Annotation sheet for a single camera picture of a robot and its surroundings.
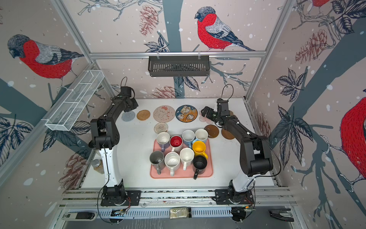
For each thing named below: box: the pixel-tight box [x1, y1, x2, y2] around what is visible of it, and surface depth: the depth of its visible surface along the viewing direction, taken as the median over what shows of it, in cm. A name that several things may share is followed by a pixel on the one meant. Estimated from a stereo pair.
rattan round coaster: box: [136, 109, 151, 121], surface depth 113 cm
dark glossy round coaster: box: [203, 124, 220, 139], surface depth 103 cm
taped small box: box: [169, 207, 193, 219], surface depth 67 cm
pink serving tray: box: [150, 138, 214, 179], surface depth 83 cm
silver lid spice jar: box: [91, 158, 105, 175], surface depth 78 cm
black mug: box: [192, 155, 208, 180], surface depth 79 cm
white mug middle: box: [179, 147, 195, 171], surface depth 81 cm
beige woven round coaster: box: [153, 122, 169, 135], surface depth 104 cm
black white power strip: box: [61, 211, 98, 221], surface depth 69 cm
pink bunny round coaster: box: [152, 104, 176, 123], surface depth 113 cm
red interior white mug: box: [169, 135, 184, 152], surface depth 90 cm
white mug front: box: [163, 151, 181, 177], surface depth 81 cm
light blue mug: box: [182, 129, 195, 149], surface depth 90 cm
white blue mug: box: [192, 128, 209, 144], surface depth 90 cm
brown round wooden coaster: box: [221, 128, 235, 140], surface depth 99 cm
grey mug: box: [149, 150, 166, 175], surface depth 79 cm
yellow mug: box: [192, 140, 209, 160], surface depth 86 cm
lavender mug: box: [156, 131, 171, 153], surface depth 92 cm
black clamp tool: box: [268, 208, 295, 222], surface depth 68 cm
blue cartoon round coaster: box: [175, 104, 199, 123], surface depth 113 cm
